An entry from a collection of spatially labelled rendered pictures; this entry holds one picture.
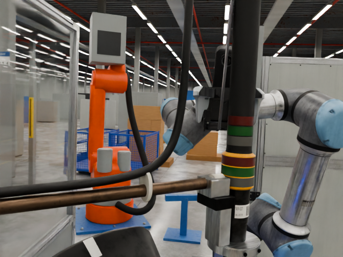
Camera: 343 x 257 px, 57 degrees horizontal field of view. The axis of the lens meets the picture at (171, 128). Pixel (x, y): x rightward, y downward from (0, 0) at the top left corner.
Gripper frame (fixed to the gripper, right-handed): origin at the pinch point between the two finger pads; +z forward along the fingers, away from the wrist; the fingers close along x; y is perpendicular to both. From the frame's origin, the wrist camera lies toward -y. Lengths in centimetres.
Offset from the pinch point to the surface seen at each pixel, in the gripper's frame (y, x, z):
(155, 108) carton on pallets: 13, 115, -778
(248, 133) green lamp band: 5.8, -1.8, 8.5
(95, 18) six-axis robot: -103, 140, -349
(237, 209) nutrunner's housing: 15.5, -1.0, 8.8
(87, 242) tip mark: 23.7, 20.2, 4.2
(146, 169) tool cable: 9.7, 9.9, 15.4
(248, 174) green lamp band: 10.9, -2.0, 8.9
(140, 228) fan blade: 24.2, 13.6, -3.7
